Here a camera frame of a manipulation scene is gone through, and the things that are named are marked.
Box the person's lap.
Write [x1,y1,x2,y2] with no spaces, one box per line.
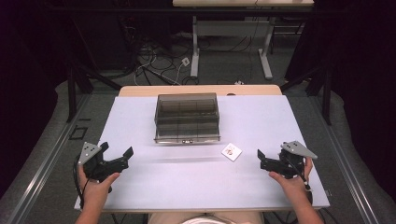
[147,211,266,224]

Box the person's left hand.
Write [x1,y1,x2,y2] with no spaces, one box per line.
[77,164,121,210]

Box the grey metal floor rail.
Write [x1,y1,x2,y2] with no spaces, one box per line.
[5,92,92,224]
[309,92,381,224]

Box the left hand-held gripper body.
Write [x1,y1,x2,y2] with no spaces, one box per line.
[78,141,131,185]

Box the black metal stand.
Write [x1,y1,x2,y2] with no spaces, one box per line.
[279,59,333,126]
[65,59,123,123]

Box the white desk with metal legs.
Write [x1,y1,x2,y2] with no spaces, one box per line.
[172,0,316,80]

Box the small white printed packet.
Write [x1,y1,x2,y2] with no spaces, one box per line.
[220,142,244,162]

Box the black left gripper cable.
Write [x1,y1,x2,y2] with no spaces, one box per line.
[72,154,92,210]

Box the clear grey storage box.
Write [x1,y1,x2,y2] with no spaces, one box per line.
[153,91,221,145]

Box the white table mat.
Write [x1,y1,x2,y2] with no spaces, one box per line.
[74,94,331,213]

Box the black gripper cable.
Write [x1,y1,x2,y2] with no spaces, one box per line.
[72,154,92,210]
[284,154,313,192]

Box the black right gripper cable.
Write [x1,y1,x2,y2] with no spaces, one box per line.
[284,154,313,192]

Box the person's right hand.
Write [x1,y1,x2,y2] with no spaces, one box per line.
[268,157,314,203]

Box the tangle of floor cables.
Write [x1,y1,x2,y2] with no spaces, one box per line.
[118,15,200,87]

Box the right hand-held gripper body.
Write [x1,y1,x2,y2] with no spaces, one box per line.
[261,140,318,180]

